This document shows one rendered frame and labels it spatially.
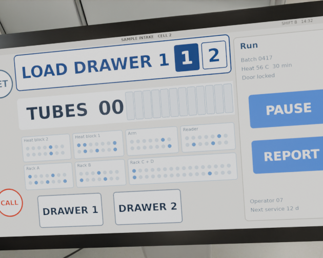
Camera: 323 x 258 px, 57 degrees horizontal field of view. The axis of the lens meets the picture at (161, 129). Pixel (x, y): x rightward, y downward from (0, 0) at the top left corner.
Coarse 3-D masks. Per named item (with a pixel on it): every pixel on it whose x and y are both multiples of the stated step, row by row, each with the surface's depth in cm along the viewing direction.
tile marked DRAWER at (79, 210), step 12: (96, 192) 41; (48, 204) 42; (60, 204) 42; (72, 204) 41; (84, 204) 41; (96, 204) 41; (48, 216) 42; (60, 216) 42; (72, 216) 41; (84, 216) 41; (96, 216) 41
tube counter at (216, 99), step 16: (96, 96) 41; (112, 96) 40; (128, 96) 40; (144, 96) 40; (160, 96) 40; (176, 96) 39; (192, 96) 39; (208, 96) 39; (224, 96) 39; (112, 112) 40; (128, 112) 40; (144, 112) 40; (160, 112) 40; (176, 112) 40; (192, 112) 39; (208, 112) 39; (224, 112) 39
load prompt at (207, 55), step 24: (96, 48) 40; (120, 48) 40; (144, 48) 40; (168, 48) 39; (192, 48) 39; (216, 48) 39; (24, 72) 41; (48, 72) 41; (72, 72) 41; (96, 72) 40; (120, 72) 40; (144, 72) 40; (168, 72) 39; (192, 72) 39; (216, 72) 39
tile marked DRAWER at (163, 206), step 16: (112, 192) 41; (128, 192) 41; (144, 192) 40; (160, 192) 40; (176, 192) 40; (128, 208) 41; (144, 208) 40; (160, 208) 40; (176, 208) 40; (128, 224) 41; (144, 224) 40
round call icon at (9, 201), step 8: (0, 192) 42; (8, 192) 42; (16, 192) 42; (0, 200) 42; (8, 200) 42; (16, 200) 42; (0, 208) 42; (8, 208) 42; (16, 208) 42; (24, 208) 42; (0, 216) 42; (8, 216) 42; (16, 216) 42; (24, 216) 42
